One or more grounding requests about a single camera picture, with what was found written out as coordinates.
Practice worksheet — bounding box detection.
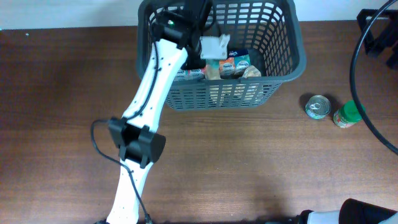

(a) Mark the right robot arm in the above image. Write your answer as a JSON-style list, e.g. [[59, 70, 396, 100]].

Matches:
[[289, 6, 397, 224]]

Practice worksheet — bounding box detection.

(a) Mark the tin can with pull tab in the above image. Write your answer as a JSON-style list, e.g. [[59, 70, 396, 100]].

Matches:
[[305, 95, 331, 119]]

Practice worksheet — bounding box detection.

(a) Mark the jar with green lid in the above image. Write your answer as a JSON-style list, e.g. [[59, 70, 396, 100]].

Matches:
[[333, 100, 363, 128]]

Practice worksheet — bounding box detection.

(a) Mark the multipack of tissue packets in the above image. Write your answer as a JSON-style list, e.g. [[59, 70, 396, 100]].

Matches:
[[174, 49, 256, 82]]

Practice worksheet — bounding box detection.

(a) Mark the beige powder food pouch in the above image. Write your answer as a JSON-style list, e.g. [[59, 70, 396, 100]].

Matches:
[[205, 65, 259, 107]]

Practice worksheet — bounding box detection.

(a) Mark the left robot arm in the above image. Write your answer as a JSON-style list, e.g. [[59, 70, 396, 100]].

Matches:
[[90, 1, 227, 224]]

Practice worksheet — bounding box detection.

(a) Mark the grey plastic shopping basket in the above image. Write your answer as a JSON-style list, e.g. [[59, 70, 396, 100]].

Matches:
[[125, 0, 306, 116]]

